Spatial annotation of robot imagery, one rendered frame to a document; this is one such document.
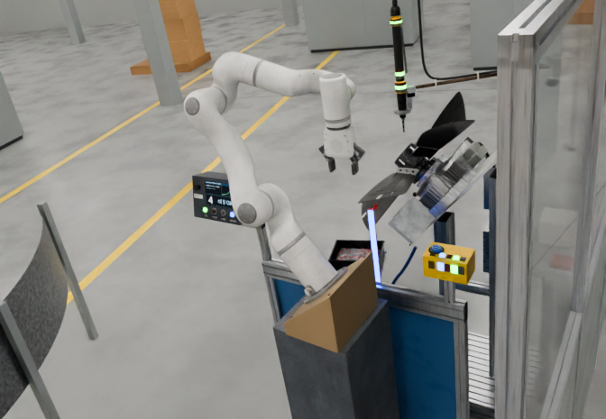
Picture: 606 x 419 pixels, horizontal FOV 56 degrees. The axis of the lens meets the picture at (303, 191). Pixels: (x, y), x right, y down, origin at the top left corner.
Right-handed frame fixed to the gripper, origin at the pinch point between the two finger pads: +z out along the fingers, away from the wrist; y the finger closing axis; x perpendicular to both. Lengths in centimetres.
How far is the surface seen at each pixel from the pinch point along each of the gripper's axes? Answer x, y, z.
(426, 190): 51, 8, 32
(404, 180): 41.2, 3.0, 23.5
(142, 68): 544, -701, 126
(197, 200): 9, -80, 28
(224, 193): 10, -65, 23
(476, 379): 56, 26, 135
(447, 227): 63, 12, 56
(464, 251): 17, 35, 36
